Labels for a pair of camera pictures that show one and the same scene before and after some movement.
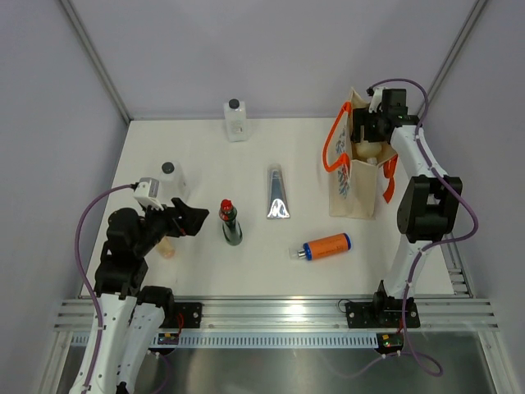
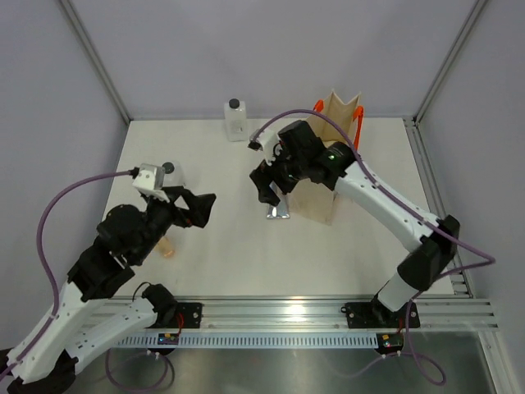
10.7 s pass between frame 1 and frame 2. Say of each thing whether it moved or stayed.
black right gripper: moved
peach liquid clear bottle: stayed
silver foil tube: stayed
